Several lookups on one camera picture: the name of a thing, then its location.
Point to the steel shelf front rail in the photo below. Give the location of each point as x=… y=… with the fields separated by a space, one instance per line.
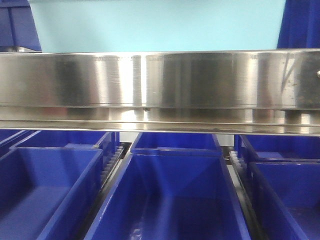
x=268 y=92

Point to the right rear lower blue bin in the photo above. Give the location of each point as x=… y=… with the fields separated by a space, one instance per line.
x=277 y=148

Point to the centre rear lower blue bin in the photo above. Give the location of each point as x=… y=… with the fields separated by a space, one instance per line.
x=174 y=143

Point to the left rear lower blue bin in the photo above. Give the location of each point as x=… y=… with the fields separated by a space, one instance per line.
x=108 y=141

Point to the blue bin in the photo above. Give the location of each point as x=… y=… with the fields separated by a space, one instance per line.
x=162 y=197
x=46 y=193
x=277 y=148
x=108 y=141
x=174 y=143
x=286 y=199

